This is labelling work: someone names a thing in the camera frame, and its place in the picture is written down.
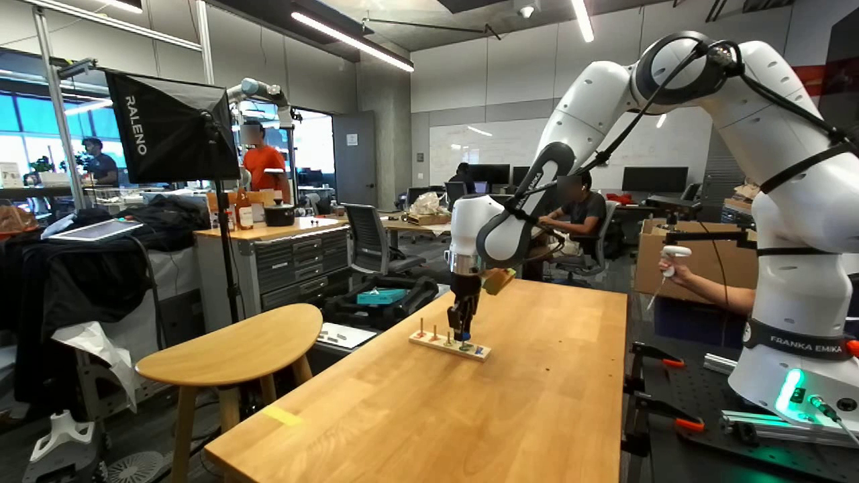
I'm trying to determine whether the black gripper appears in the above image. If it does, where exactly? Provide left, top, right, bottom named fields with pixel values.
left=447, top=271, right=486, bottom=345

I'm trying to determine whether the white handheld controller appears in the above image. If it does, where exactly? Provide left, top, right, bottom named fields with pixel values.
left=661, top=241, right=696, bottom=267

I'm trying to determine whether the operator forearm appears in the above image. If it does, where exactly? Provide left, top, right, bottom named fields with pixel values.
left=682, top=266, right=761, bottom=320

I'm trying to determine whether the white floor object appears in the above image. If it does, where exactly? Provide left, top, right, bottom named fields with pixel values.
left=18, top=408, right=103, bottom=483

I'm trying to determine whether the operator hand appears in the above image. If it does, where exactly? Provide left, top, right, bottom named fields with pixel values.
left=657, top=254, right=694, bottom=284

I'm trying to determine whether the wooden peg board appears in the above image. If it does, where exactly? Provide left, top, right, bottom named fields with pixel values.
left=409, top=314, right=495, bottom=364

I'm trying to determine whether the teal case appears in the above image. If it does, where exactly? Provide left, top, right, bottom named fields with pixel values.
left=355, top=284, right=417, bottom=310

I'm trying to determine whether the white box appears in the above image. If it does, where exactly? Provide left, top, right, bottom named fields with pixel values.
left=315, top=320, right=380, bottom=355

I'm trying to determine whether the white crumpled bag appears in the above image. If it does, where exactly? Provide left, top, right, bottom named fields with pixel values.
left=406, top=188, right=453, bottom=227

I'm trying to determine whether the dark mesh office chair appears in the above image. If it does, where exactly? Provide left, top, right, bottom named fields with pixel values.
left=345, top=202, right=429, bottom=281

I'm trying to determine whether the seated person, grey shirt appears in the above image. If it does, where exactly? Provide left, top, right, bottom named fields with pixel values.
left=538, top=169, right=613, bottom=263

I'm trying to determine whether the grey drawer cabinet, wooden top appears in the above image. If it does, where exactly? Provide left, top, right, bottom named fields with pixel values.
left=193, top=214, right=353, bottom=329

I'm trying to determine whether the black cooking pot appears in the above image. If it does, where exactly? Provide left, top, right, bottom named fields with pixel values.
left=264, top=202, right=299, bottom=227

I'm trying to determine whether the small rounded wooden side table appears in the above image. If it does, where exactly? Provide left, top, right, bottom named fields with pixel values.
left=133, top=300, right=326, bottom=483

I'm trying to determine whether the wide black monitor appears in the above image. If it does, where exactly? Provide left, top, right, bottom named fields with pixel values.
left=621, top=163, right=694, bottom=196

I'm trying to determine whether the black light stand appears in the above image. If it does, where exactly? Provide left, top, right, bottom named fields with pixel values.
left=212, top=176, right=245, bottom=328

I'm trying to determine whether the cardboard box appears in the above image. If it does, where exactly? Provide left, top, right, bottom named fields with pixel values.
left=633, top=218, right=763, bottom=309

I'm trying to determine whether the person in orange shirt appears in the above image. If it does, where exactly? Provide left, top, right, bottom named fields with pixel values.
left=239, top=117, right=295, bottom=207

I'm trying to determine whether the long ceiling light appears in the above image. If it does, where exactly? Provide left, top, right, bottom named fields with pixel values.
left=288, top=7, right=418, bottom=78

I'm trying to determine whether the aluminium extrusion bar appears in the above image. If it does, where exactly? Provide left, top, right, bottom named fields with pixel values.
left=719, top=408, right=859, bottom=447

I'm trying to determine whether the black softbox light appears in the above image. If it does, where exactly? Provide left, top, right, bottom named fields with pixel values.
left=106, top=66, right=243, bottom=188

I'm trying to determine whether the white plastic sheet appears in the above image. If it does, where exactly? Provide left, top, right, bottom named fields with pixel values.
left=49, top=320, right=143, bottom=416

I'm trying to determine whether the silver laptop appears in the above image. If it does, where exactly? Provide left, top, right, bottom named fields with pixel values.
left=43, top=212, right=147, bottom=246

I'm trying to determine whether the black jacket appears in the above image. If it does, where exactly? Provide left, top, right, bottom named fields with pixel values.
left=0, top=227, right=155, bottom=416

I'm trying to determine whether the person in dark shirt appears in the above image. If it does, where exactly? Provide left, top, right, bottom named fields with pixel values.
left=78, top=133, right=125, bottom=190

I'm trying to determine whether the orange-handled black clamp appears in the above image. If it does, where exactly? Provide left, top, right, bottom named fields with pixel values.
left=622, top=392, right=711, bottom=443
left=628, top=340, right=690, bottom=376

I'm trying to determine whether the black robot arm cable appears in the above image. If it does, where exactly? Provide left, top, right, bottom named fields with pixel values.
left=496, top=35, right=859, bottom=222

